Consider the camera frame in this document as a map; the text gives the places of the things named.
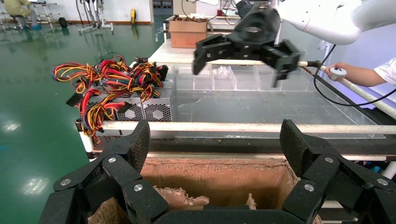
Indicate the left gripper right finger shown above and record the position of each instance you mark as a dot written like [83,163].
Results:
[325,179]

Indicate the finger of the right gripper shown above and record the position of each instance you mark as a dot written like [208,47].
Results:
[286,57]
[213,49]

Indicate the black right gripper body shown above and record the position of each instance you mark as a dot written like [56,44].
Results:
[258,28]

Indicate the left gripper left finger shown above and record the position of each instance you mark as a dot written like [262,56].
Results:
[117,179]

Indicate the white round button device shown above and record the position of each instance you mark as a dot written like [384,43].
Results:
[338,73]

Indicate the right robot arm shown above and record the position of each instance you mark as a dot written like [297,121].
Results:
[325,21]

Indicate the person's bare forearm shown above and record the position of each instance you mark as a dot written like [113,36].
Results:
[365,75]

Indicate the person's bare hand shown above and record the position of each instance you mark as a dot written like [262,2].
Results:
[348,72]

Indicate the closed cardboard carton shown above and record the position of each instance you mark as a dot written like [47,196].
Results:
[187,35]

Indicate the white pipe leg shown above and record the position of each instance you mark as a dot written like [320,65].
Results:
[86,142]
[389,170]

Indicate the beige cabinet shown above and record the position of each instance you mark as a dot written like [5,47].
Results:
[185,6]

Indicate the clear acrylic divider tray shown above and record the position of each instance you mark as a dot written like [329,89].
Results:
[247,105]

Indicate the yellow upright object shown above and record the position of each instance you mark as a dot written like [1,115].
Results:
[133,16]

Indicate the brown cardboard box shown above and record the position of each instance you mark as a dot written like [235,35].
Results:
[216,179]

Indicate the white shirt sleeve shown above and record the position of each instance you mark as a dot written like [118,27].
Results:
[388,71]

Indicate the small black object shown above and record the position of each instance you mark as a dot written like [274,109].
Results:
[62,22]

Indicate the seated person yellow shirt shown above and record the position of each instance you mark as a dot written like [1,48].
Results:
[17,6]

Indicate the white pipe rail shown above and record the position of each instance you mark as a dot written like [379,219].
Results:
[371,96]
[232,127]
[304,63]

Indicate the white stand frame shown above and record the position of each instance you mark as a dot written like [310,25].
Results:
[92,27]

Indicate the metal rack frame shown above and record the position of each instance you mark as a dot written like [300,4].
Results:
[46,14]

